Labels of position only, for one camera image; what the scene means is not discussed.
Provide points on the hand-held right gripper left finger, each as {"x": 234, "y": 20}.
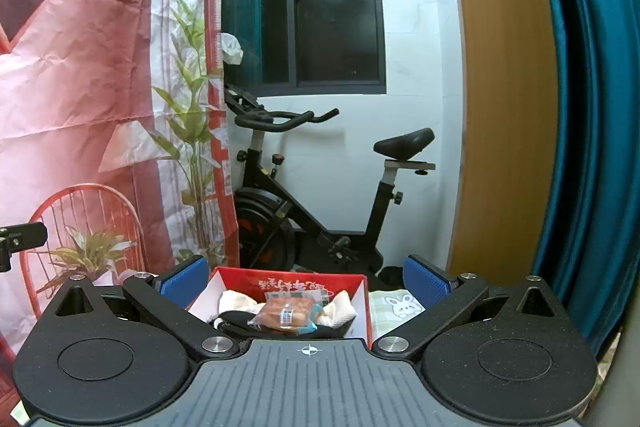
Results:
{"x": 187, "y": 279}

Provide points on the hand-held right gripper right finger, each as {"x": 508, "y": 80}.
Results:
{"x": 425, "y": 282}

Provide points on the red strawberry print box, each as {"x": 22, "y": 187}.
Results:
{"x": 235, "y": 279}

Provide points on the bread packet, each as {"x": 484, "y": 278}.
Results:
{"x": 280, "y": 309}

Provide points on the dark cloth bundle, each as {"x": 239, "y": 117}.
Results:
{"x": 392, "y": 278}

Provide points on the green checked tablecloth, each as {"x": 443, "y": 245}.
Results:
{"x": 390, "y": 322}

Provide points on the black exercise bike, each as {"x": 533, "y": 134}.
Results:
{"x": 270, "y": 207}

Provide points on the pink printed backdrop cloth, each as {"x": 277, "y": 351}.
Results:
{"x": 75, "y": 82}

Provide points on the wooden door panel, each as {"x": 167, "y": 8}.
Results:
{"x": 500, "y": 107}

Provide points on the white plastic bag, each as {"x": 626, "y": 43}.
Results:
{"x": 231, "y": 48}

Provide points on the blue curtain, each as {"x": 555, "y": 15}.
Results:
{"x": 600, "y": 107}

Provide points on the dark framed window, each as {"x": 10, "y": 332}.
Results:
{"x": 330, "y": 32}

